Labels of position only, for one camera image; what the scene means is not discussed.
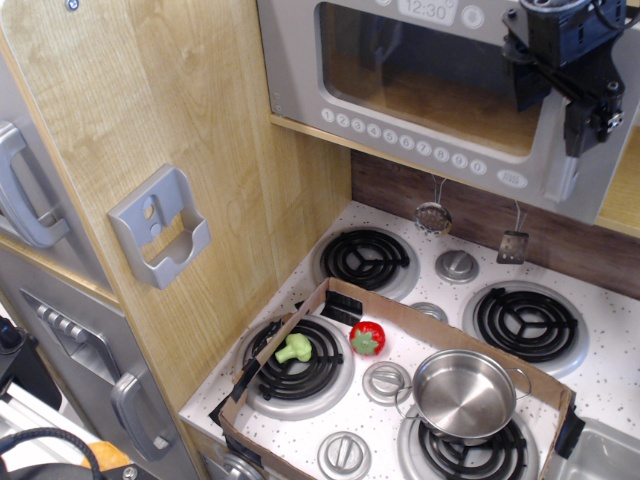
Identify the back right black burner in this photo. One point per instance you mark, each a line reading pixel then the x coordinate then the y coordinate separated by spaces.
pixel 530 321

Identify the grey oven knob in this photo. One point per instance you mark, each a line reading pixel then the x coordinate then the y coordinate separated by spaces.
pixel 238 469

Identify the hanging metal spatula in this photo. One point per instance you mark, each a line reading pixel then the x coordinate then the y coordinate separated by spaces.
pixel 514 242

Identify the green toy broccoli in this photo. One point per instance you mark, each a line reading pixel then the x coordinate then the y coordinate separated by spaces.
pixel 297 346

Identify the grey front stove knob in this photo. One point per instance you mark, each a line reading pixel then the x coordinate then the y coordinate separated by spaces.
pixel 344 456

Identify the upper grey fridge handle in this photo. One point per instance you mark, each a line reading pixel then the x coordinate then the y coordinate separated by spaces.
pixel 27 214

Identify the red toy strawberry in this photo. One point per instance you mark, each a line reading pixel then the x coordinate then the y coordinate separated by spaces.
pixel 367 338

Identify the front right black burner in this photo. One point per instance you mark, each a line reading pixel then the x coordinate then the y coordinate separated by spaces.
pixel 510 454

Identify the hanging metal strainer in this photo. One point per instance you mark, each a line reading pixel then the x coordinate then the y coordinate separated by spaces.
pixel 432 218

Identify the back left black burner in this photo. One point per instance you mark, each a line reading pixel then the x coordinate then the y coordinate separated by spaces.
pixel 371 258

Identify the grey toy sink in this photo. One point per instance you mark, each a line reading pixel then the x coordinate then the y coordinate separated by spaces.
pixel 601 452

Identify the front left black burner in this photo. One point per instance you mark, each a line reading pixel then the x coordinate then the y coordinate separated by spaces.
pixel 295 390

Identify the small steel pot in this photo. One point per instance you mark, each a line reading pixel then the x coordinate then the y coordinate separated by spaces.
pixel 465 396

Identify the grey centre stove knob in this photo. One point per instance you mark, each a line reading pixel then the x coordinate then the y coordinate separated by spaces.
pixel 386 383

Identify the grey ice dispenser panel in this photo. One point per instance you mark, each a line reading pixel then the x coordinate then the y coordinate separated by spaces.
pixel 86 348

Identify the black burner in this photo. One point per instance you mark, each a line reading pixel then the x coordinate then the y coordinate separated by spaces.
pixel 530 321
pixel 371 258
pixel 510 454
pixel 295 390

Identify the grey small stove knob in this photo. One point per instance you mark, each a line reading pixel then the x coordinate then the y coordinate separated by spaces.
pixel 432 310

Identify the grey plastic phone holder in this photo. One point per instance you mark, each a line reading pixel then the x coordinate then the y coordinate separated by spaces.
pixel 146 212

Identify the lower grey fridge handle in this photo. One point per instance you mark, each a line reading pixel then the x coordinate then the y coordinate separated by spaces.
pixel 123 399

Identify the grey fridge handle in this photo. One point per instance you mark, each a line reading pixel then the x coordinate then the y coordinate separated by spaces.
pixel 123 399
pixel 27 214

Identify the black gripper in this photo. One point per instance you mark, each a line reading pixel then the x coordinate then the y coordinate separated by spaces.
pixel 568 46

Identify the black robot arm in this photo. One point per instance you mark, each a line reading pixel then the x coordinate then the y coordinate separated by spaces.
pixel 568 46

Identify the grey toy microwave door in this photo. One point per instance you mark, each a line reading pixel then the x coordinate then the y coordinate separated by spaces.
pixel 423 82

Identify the grey back stove knob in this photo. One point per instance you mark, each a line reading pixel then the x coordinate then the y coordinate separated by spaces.
pixel 457 267

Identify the brown cardboard tray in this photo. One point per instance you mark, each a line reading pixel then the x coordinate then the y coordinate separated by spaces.
pixel 338 297

